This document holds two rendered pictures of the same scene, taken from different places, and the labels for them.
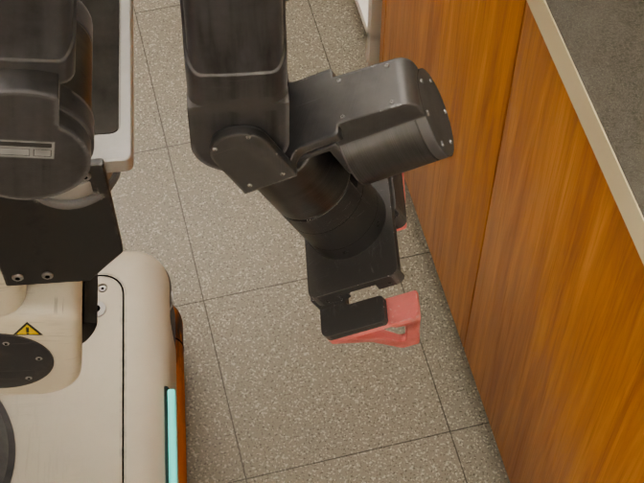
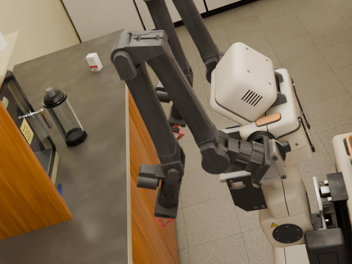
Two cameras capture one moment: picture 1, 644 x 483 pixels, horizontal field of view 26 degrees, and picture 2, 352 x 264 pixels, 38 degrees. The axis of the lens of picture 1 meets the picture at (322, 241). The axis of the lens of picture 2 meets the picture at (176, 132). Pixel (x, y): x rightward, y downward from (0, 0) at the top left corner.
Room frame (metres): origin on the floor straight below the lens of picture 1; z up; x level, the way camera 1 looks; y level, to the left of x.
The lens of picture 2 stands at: (1.96, 0.53, 2.13)
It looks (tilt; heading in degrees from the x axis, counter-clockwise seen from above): 36 degrees down; 202
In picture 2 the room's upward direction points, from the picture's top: 22 degrees counter-clockwise
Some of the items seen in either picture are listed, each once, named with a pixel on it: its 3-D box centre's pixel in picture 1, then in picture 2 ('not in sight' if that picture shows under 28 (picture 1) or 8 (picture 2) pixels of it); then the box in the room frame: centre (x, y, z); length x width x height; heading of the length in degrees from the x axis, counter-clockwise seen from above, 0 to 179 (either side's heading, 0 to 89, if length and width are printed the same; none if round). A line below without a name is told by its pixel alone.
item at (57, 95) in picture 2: not in sight; (52, 95); (0.39, -0.55, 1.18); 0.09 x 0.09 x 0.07
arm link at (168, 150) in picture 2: not in sight; (152, 113); (0.94, 0.08, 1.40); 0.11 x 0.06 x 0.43; 4
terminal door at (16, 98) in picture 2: not in sight; (27, 133); (0.65, -0.55, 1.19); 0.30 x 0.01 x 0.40; 14
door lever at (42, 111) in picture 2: not in sight; (42, 119); (0.54, -0.55, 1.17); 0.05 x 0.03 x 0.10; 104
